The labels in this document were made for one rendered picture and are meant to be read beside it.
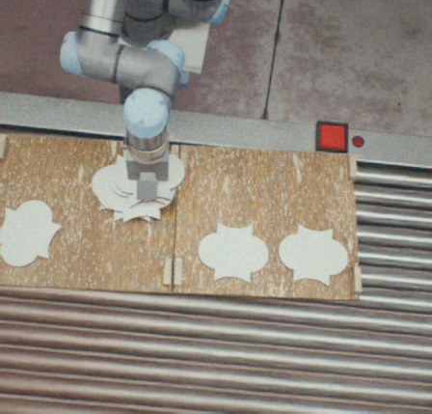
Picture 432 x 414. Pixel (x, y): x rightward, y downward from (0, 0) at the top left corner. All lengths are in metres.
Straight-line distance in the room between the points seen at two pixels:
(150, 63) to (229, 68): 1.55
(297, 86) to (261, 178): 1.25
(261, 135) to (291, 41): 1.29
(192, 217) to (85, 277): 0.27
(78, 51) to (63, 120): 0.40
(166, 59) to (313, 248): 0.55
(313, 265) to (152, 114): 0.54
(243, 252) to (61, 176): 0.45
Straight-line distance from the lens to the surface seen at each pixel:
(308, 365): 1.50
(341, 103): 2.79
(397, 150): 1.70
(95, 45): 1.27
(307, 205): 1.56
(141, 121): 1.18
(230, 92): 2.73
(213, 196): 1.54
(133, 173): 1.39
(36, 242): 1.52
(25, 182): 1.58
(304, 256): 1.51
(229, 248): 1.49
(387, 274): 1.58
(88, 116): 1.65
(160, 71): 1.24
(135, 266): 1.49
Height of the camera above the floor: 2.38
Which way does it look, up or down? 69 degrees down
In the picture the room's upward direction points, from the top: 12 degrees clockwise
